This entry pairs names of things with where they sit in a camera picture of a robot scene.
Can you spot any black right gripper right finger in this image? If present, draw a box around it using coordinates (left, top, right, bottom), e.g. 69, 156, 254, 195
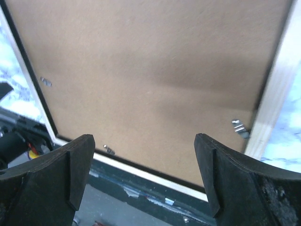
194, 133, 301, 226

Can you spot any brown cardboard backing board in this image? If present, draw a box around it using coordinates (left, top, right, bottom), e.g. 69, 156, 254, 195
4, 0, 293, 186

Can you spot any wooden picture frame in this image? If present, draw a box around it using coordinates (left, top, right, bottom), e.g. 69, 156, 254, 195
0, 0, 301, 203

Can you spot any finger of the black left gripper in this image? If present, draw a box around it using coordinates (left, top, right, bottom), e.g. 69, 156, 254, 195
0, 82, 13, 100

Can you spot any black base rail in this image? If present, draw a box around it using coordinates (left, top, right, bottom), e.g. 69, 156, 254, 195
73, 160, 215, 226

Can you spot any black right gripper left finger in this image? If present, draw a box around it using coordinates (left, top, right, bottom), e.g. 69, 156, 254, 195
0, 134, 95, 226

